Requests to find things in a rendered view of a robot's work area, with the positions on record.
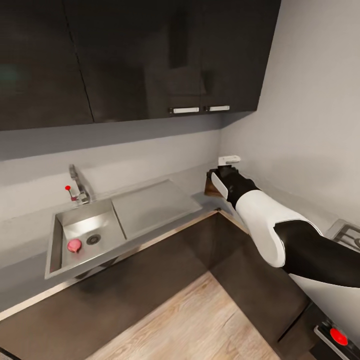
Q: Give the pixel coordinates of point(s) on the cutting board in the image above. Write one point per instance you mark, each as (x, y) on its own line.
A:
(210, 188)

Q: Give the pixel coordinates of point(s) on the vidalia onion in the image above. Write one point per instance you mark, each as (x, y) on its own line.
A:
(74, 245)

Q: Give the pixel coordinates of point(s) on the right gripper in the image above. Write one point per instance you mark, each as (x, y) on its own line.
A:
(209, 173)

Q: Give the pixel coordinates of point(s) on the oven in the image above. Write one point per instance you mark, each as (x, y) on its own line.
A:
(315, 337)

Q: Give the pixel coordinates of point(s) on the drop in sink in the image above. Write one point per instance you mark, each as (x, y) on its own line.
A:
(108, 223)

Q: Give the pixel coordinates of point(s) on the cabinet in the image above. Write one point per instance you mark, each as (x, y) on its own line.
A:
(157, 59)
(40, 81)

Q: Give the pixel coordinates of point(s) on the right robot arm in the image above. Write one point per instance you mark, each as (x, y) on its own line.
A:
(327, 271)

